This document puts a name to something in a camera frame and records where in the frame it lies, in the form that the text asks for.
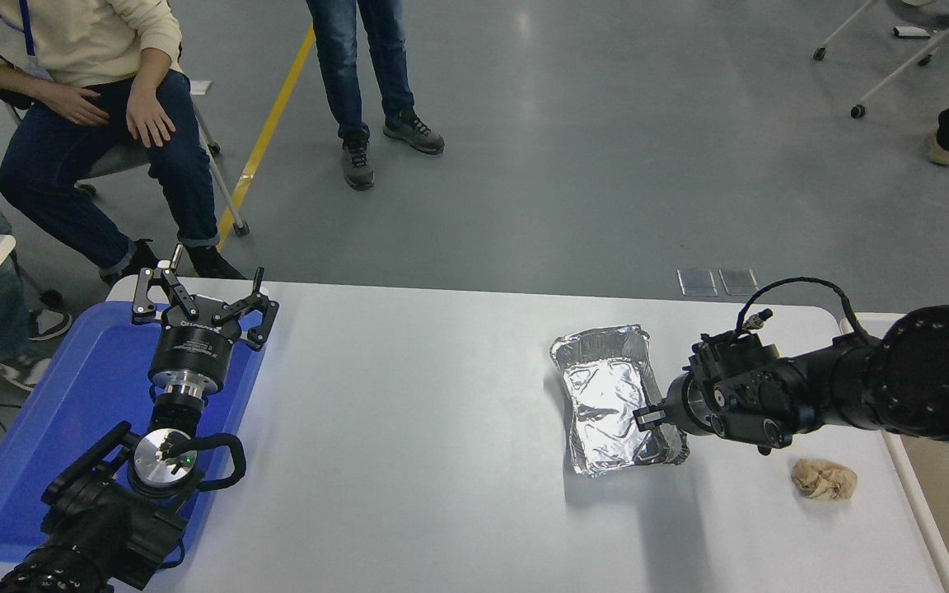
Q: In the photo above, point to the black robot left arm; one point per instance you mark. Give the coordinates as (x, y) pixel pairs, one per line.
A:
(104, 527)

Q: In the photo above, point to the blue plastic tray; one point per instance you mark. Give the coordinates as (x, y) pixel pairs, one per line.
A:
(71, 395)

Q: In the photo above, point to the seated person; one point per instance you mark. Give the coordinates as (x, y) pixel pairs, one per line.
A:
(71, 33)

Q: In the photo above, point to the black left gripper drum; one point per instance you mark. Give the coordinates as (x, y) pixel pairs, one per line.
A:
(194, 346)

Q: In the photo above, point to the person's left hand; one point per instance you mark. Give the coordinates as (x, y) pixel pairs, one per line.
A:
(149, 111)

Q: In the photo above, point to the crumpled tan paper ball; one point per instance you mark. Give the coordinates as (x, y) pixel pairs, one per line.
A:
(825, 479)

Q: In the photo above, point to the person's left forearm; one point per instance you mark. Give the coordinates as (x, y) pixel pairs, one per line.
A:
(151, 66)

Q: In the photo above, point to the silver foil tray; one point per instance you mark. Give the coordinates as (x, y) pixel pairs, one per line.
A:
(606, 395)

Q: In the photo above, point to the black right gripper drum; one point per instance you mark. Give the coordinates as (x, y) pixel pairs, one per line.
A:
(679, 405)

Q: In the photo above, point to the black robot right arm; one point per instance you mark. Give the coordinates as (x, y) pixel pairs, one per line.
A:
(936, 371)

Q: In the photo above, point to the clear floor plate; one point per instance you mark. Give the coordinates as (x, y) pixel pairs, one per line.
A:
(740, 282)
(697, 282)

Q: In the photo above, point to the person's right hand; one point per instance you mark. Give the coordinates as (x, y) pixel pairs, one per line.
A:
(71, 103)

